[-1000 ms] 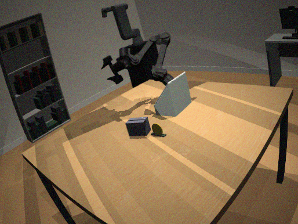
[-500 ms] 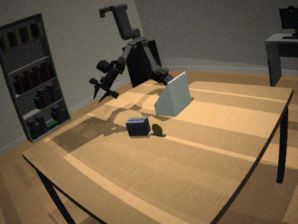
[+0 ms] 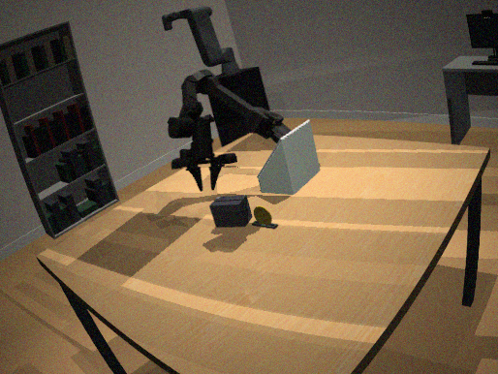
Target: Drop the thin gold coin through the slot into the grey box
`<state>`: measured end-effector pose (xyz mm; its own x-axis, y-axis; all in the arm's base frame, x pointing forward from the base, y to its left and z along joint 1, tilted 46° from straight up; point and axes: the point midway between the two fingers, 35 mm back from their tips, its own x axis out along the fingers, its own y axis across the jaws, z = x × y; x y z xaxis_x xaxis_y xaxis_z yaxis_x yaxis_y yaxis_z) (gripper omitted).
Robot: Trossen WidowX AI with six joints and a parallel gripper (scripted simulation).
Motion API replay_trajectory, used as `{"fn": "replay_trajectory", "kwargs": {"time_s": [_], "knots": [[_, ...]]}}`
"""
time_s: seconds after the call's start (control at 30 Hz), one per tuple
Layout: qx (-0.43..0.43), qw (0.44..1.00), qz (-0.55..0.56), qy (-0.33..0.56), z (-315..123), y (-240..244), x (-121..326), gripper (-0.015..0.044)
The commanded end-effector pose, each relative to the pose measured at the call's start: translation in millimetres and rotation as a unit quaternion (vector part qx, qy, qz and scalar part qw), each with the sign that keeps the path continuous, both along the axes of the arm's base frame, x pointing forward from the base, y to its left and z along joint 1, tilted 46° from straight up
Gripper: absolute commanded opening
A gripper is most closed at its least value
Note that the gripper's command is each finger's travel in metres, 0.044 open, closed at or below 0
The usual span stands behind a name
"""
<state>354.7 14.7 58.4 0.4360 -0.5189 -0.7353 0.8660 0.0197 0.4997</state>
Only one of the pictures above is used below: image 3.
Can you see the gold coin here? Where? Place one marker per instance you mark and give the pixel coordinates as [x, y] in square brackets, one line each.
[262, 215]

